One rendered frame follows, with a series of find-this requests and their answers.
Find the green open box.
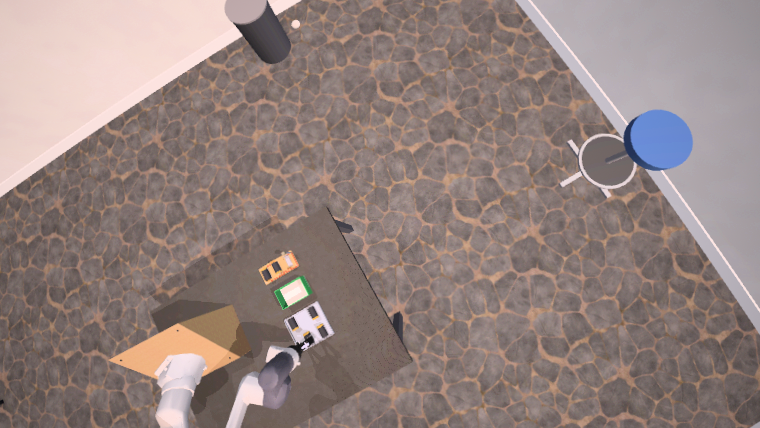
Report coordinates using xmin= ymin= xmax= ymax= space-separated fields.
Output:
xmin=274 ymin=276 xmax=313 ymax=310

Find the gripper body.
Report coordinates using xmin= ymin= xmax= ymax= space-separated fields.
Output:
xmin=287 ymin=345 xmax=304 ymax=360

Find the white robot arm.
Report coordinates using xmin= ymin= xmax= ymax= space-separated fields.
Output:
xmin=154 ymin=345 xmax=300 ymax=428

